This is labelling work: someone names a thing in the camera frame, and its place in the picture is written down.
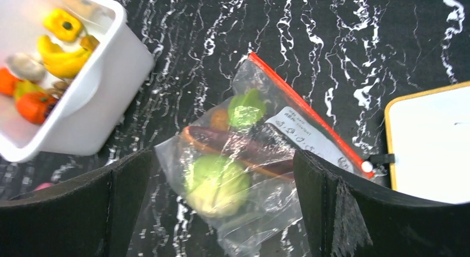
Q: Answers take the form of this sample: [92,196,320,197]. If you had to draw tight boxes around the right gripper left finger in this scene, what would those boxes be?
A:
[1,150,152,256]

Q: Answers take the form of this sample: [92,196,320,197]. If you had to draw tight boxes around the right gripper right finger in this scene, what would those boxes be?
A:
[293,150,469,256]

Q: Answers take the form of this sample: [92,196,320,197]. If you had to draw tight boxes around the clear orange-zip bag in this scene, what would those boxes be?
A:
[155,53,375,256]

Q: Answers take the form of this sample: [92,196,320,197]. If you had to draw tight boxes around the green toy cabbage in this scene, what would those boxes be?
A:
[184,155,251,218]

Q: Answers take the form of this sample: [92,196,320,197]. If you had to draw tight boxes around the green toy starfruit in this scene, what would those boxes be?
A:
[227,89,267,129]

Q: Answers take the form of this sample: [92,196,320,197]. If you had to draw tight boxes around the brown toy kiwi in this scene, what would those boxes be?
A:
[210,109,230,131]

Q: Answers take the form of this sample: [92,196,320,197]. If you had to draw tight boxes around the pink eraser block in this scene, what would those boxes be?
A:
[34,182,54,191]

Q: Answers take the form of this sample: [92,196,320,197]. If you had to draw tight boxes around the white plastic bin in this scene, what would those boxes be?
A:
[1,0,154,162]

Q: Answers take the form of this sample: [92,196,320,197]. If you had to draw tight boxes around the orange toy tomato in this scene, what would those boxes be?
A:
[16,91,58,125]

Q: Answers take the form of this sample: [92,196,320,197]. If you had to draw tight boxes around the yellow toy bananas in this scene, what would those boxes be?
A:
[37,34,100,79]

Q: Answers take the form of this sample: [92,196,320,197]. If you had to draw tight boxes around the orange toy carrot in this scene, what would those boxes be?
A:
[0,67,21,96]

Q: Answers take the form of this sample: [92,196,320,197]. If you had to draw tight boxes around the white toy mushroom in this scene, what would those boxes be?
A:
[5,53,47,83]

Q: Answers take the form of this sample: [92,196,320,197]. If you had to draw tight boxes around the black marble table mat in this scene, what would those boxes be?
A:
[1,0,469,256]

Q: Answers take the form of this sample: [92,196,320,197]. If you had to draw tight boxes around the yellow toy bell pepper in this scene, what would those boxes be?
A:
[43,8,84,43]

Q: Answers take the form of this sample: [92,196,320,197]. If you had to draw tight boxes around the small whiteboard wooden frame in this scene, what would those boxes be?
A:
[384,81,469,204]

